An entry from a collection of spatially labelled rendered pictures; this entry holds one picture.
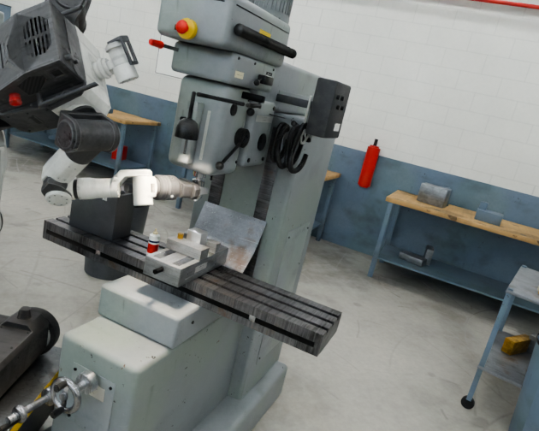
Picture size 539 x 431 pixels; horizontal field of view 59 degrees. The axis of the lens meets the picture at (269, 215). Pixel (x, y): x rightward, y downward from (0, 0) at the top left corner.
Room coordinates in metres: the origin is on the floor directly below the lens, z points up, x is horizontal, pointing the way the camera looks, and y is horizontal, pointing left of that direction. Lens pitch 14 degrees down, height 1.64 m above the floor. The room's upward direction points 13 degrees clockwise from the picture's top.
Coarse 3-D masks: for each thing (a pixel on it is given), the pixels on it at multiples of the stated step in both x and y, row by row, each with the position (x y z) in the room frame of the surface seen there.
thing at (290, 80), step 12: (276, 72) 1.91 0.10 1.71; (288, 72) 2.02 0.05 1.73; (300, 72) 2.14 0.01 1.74; (276, 84) 1.93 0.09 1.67; (288, 84) 2.04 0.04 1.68; (300, 84) 2.17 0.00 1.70; (312, 84) 2.31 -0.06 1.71; (264, 96) 1.85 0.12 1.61; (300, 96) 2.19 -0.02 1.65; (312, 96) 2.35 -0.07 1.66; (276, 108) 1.98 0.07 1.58; (288, 108) 2.10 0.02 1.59; (300, 108) 2.23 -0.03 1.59
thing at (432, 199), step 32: (96, 160) 6.32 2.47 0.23; (128, 160) 6.81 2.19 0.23; (448, 192) 4.91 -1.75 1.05; (320, 224) 5.65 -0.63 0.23; (384, 224) 4.80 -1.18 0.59; (480, 224) 4.47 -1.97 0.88; (512, 224) 4.89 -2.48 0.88; (384, 256) 4.91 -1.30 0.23; (416, 256) 4.93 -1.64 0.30; (480, 288) 4.54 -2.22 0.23
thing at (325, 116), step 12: (324, 84) 1.80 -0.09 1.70; (336, 84) 1.78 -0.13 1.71; (324, 96) 1.79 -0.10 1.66; (336, 96) 1.80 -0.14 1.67; (348, 96) 1.95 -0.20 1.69; (312, 108) 1.80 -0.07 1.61; (324, 108) 1.79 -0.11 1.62; (336, 108) 1.83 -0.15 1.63; (312, 120) 1.80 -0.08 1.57; (324, 120) 1.78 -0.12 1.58; (336, 120) 1.88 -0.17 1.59; (312, 132) 1.80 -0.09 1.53; (324, 132) 1.78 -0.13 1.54; (336, 132) 1.92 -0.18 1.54
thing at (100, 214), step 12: (72, 204) 1.84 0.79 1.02; (84, 204) 1.83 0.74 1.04; (96, 204) 1.81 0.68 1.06; (108, 204) 1.79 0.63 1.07; (120, 204) 1.80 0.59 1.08; (132, 204) 1.87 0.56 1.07; (72, 216) 1.84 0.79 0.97; (84, 216) 1.82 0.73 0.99; (96, 216) 1.81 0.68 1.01; (108, 216) 1.79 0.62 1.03; (120, 216) 1.81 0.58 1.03; (132, 216) 1.89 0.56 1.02; (84, 228) 1.82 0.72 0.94; (96, 228) 1.80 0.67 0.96; (108, 228) 1.79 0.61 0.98; (120, 228) 1.82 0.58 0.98
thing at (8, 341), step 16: (0, 320) 1.63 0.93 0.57; (16, 320) 1.59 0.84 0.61; (32, 320) 1.61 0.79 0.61; (0, 336) 1.50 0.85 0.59; (16, 336) 1.52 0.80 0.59; (32, 336) 1.55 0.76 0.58; (0, 352) 1.41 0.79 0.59; (16, 352) 1.44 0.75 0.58; (32, 352) 1.55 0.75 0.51; (0, 368) 1.35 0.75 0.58; (16, 368) 1.45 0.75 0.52; (0, 384) 1.35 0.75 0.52
